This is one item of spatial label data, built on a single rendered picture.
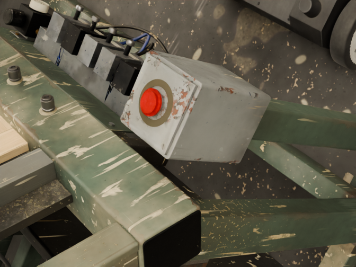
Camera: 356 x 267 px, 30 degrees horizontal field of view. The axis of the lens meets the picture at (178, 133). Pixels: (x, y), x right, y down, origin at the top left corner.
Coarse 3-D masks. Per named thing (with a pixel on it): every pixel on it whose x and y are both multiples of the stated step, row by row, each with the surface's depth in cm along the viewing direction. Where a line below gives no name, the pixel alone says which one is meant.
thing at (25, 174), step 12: (24, 156) 115; (36, 156) 115; (0, 168) 112; (12, 168) 112; (24, 168) 112; (36, 168) 112; (48, 168) 114; (0, 180) 110; (12, 180) 110; (24, 180) 111; (36, 180) 113; (48, 180) 115; (0, 192) 109; (12, 192) 111; (24, 192) 113; (0, 204) 111
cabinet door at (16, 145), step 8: (0, 120) 126; (0, 128) 125; (8, 128) 124; (0, 136) 123; (8, 136) 123; (16, 136) 123; (0, 144) 121; (8, 144) 121; (16, 144) 121; (24, 144) 121; (0, 152) 119; (8, 152) 119; (16, 152) 121; (24, 152) 122; (0, 160) 119
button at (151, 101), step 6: (150, 90) 93; (156, 90) 92; (144, 96) 93; (150, 96) 93; (156, 96) 92; (144, 102) 93; (150, 102) 93; (156, 102) 92; (144, 108) 93; (150, 108) 92; (156, 108) 92; (150, 114) 93
